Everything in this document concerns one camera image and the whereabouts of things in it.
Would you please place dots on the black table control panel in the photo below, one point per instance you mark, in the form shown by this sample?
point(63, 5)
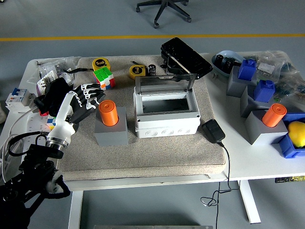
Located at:
point(289, 179)

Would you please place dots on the clear bag of components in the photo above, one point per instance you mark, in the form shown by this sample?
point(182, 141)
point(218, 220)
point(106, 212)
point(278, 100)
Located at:
point(269, 64)
point(291, 83)

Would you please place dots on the blue plastic bin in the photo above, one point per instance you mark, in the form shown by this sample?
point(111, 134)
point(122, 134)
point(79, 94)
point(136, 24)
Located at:
point(288, 148)

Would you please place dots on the black office chair base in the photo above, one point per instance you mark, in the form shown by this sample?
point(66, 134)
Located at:
point(164, 10)

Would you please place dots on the white power strip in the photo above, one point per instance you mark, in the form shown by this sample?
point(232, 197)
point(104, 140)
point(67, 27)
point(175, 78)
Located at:
point(35, 124)

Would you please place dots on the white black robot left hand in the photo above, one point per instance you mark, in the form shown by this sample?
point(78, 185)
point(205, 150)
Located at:
point(63, 114)

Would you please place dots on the light blue bowl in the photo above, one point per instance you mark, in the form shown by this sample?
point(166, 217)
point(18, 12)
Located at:
point(232, 56)

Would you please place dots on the small yellow tape measure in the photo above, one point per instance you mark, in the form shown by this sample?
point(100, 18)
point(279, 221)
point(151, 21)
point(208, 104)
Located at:
point(137, 72)

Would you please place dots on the grey-brown mat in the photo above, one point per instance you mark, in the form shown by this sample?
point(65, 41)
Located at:
point(143, 157)

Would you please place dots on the white plastic junction box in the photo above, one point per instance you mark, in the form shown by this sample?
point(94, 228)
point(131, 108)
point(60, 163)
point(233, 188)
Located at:
point(166, 128)

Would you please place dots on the yellow lemon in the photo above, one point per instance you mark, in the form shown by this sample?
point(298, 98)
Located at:
point(297, 134)

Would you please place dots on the purple white card package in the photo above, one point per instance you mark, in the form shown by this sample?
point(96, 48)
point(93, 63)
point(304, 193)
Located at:
point(44, 83)

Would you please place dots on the black cloth bundle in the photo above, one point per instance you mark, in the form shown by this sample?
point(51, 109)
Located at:
point(57, 88)

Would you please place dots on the grey block with round hole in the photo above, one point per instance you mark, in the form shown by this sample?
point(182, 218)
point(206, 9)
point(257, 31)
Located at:
point(110, 136)

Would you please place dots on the black power adapter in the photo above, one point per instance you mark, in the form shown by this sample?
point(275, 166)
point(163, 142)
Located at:
point(213, 130)

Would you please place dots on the orange cylinder battery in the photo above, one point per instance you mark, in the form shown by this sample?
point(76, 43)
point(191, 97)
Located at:
point(274, 117)
point(108, 113)

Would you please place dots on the black relay component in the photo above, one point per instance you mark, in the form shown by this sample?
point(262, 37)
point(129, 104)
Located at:
point(228, 64)

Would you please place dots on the clear plastic bag with parts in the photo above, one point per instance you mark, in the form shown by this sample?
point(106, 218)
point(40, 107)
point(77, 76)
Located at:
point(47, 65)

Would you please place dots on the grey block holder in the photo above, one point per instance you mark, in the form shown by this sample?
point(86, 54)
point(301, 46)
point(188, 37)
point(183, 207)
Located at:
point(236, 87)
point(258, 132)
point(249, 106)

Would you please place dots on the small metal bracket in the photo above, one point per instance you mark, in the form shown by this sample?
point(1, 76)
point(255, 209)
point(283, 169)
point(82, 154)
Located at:
point(215, 75)

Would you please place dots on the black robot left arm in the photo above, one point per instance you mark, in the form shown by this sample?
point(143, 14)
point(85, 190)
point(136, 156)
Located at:
point(28, 181)

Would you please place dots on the white table leg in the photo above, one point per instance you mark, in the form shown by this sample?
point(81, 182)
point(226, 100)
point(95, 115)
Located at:
point(75, 210)
point(250, 202)

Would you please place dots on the black plastic case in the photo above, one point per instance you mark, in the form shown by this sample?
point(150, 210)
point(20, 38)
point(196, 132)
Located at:
point(188, 57)

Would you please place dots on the smoky transparent box lid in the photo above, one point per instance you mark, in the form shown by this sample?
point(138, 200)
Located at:
point(164, 82)

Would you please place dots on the large colourful puzzle cube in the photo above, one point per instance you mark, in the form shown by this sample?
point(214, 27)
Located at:
point(103, 76)

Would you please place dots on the small colourful puzzle cube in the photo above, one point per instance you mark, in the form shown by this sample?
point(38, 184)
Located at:
point(51, 122)

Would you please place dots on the blue plastic block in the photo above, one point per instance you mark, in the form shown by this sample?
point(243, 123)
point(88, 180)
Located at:
point(246, 70)
point(263, 91)

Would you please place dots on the black cylinder capacitor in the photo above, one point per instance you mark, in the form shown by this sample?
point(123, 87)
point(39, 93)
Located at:
point(152, 70)

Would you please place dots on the white circuit breaker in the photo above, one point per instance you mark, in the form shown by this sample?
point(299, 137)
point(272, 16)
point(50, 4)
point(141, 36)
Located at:
point(17, 97)

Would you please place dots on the black capacitor in bowl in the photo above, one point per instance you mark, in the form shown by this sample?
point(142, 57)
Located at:
point(219, 59)

